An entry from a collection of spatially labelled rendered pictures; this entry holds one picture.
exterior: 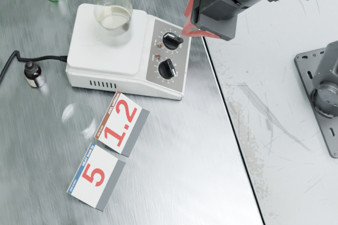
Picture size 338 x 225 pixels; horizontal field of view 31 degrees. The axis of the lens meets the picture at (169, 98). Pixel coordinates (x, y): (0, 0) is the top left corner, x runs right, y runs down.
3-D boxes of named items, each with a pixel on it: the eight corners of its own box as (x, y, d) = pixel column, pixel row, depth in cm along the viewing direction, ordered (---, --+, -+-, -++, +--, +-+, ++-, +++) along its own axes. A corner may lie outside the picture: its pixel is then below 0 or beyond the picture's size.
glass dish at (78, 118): (101, 119, 105) (100, 115, 103) (80, 142, 104) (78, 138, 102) (78, 100, 107) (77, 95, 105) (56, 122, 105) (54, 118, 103)
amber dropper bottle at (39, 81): (41, 70, 109) (33, 52, 102) (48, 83, 108) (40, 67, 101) (25, 77, 108) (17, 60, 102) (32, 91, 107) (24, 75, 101)
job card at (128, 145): (150, 111, 106) (150, 103, 102) (129, 157, 103) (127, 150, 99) (117, 99, 107) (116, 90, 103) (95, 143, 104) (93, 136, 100)
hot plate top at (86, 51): (149, 13, 104) (148, 10, 103) (138, 77, 100) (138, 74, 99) (79, 4, 105) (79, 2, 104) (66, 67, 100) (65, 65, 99)
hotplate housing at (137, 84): (191, 37, 112) (193, 15, 104) (182, 103, 107) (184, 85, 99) (71, 22, 112) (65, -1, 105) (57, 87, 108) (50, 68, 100)
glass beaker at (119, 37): (100, 15, 103) (95, -12, 96) (137, 19, 103) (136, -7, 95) (93, 52, 101) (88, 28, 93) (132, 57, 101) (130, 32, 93)
